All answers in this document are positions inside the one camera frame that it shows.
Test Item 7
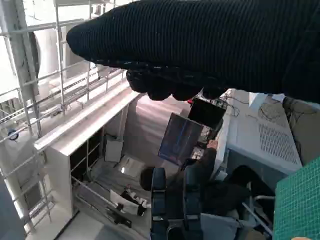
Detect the grey metal frame chair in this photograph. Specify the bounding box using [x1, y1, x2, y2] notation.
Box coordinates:
[241, 193, 276, 237]

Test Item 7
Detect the computer monitor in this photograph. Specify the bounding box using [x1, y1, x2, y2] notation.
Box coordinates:
[157, 112, 205, 167]

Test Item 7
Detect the person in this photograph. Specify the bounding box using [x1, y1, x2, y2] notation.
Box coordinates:
[139, 147, 276, 216]

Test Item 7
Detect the bare left hand blue tape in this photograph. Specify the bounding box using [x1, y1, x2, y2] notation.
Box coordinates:
[149, 166, 204, 240]

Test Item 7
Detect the white metal scaffold frame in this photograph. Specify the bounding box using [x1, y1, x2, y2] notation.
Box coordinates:
[0, 0, 126, 233]

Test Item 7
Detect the white computer case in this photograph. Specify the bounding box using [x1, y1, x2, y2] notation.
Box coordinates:
[104, 136, 124, 163]

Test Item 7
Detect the green cutting mat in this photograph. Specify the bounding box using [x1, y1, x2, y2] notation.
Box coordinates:
[272, 156, 320, 240]

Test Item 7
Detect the white shelf unit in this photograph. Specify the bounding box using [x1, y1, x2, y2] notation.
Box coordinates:
[33, 87, 141, 226]

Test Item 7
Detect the white perforated metal cabinet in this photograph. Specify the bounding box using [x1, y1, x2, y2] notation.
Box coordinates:
[224, 89, 305, 176]

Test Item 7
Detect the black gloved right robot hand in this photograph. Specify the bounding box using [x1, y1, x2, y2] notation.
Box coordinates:
[66, 0, 320, 103]

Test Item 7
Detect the black laptop screen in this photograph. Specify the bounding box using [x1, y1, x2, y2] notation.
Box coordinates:
[187, 97, 227, 130]

